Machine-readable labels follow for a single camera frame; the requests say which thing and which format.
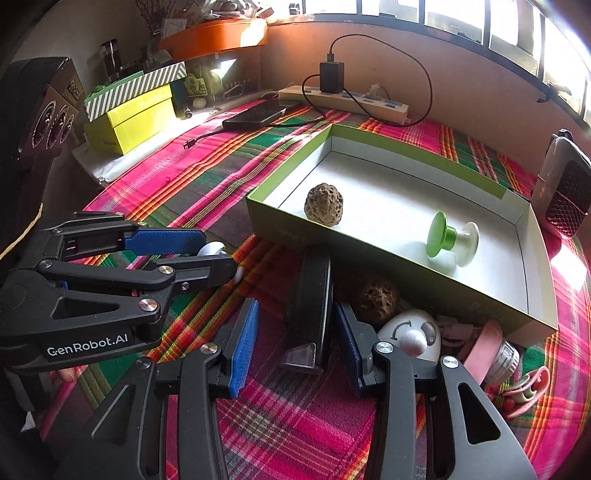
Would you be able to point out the silver flashlight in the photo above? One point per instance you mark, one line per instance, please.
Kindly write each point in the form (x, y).
(502, 360)

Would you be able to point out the green striped box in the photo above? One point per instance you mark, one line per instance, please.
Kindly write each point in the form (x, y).
(138, 85)

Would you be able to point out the silver mesh heater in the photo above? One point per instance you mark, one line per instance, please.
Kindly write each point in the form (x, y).
(568, 194)

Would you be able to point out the pink and green clip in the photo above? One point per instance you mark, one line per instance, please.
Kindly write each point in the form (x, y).
(526, 392)

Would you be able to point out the white plastic bag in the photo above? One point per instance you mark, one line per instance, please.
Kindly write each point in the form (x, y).
(101, 166)

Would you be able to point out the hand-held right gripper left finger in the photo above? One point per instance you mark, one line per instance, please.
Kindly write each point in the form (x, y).
(242, 350)

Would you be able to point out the black phone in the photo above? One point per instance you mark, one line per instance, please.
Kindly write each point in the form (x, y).
(258, 115)

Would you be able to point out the black rectangular device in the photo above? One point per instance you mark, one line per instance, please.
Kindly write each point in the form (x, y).
(307, 304)

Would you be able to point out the white egg-shaped device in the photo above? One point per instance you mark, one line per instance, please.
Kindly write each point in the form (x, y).
(401, 332)

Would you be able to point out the brown wrinkled walnut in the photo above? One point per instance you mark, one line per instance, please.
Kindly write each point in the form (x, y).
(376, 300)
(323, 203)

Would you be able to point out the dried flower twigs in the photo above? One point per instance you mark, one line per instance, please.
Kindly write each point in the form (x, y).
(159, 11)

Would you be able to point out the white plug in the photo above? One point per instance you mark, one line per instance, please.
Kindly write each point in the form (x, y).
(376, 90)

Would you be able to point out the black charger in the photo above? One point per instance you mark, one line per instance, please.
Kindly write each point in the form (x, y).
(332, 76)

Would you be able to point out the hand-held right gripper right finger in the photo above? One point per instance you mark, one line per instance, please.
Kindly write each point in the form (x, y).
(348, 348)

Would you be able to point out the beige power strip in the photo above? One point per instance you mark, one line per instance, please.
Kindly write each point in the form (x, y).
(369, 104)

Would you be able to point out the white box lid green rim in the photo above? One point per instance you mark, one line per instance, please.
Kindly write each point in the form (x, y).
(392, 207)

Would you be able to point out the plaid cloth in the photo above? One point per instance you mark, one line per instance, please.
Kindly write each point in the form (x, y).
(184, 184)

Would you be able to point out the yellow-green box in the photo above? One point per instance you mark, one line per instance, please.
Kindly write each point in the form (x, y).
(134, 124)

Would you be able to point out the orange shelf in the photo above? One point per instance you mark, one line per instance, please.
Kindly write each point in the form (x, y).
(217, 34)

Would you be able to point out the green and white knob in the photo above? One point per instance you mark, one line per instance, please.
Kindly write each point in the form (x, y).
(441, 233)

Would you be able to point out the pink hair clip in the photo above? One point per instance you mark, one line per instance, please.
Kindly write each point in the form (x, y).
(455, 334)

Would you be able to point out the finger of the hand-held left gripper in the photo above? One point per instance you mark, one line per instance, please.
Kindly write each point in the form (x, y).
(166, 241)
(198, 272)

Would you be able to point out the dark bottle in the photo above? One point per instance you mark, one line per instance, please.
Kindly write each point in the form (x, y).
(111, 57)

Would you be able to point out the white textured ball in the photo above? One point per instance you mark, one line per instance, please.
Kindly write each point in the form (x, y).
(210, 249)

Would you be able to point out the pink cylinder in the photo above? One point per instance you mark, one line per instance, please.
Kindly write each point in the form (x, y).
(482, 346)

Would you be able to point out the person's left hand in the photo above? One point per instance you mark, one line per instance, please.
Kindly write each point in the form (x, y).
(70, 374)

